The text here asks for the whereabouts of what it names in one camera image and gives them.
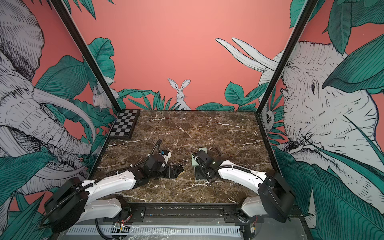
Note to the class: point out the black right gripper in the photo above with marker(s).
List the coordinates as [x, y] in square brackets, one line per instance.
[208, 178]

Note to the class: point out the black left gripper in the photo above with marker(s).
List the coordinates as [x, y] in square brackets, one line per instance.
[175, 174]

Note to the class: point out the mint green box lid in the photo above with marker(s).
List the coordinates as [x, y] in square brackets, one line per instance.
[195, 163]

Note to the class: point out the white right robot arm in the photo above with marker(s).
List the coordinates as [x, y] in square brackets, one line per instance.
[275, 197]

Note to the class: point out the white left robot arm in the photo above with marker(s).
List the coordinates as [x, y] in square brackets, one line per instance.
[78, 200]

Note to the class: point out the black white checkerboard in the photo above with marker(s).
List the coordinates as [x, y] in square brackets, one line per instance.
[124, 124]

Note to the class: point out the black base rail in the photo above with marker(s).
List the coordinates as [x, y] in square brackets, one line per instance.
[231, 213]

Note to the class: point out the white slotted cable duct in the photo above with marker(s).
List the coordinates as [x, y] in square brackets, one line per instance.
[226, 231]

